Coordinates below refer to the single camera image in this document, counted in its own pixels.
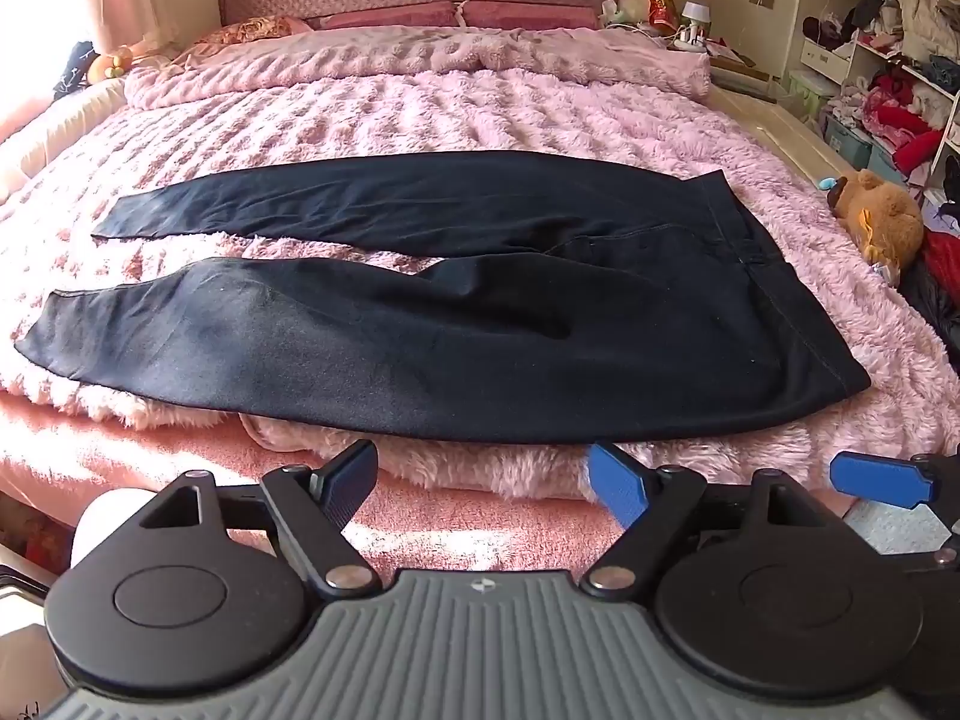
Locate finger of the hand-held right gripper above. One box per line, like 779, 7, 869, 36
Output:
829, 450, 960, 535

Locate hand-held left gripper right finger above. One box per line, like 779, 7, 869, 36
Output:
579, 441, 822, 595

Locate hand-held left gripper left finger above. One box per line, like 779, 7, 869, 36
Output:
139, 439, 380, 593

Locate black pants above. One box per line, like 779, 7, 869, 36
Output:
15, 150, 872, 446

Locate black jacket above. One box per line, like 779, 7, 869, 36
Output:
898, 240, 960, 385

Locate white round object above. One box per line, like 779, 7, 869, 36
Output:
71, 490, 155, 567

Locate brown teddy bear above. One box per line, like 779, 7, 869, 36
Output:
828, 169, 926, 287

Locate teal storage bin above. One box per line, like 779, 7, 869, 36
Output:
823, 116, 877, 170

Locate pink fluffy blanket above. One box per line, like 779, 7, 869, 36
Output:
0, 22, 960, 500

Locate pale green storage bin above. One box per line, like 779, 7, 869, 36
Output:
786, 69, 838, 122

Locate white shelf with clothes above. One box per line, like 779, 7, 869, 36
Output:
795, 0, 960, 207

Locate pink floral pillow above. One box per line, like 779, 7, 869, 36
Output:
189, 13, 313, 50

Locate white table lamp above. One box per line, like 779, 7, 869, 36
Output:
675, 1, 713, 53

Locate dark pink pillow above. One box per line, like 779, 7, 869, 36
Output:
459, 0, 602, 29
322, 3, 460, 32

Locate orange plush toy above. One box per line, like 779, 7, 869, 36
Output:
88, 45, 135, 85

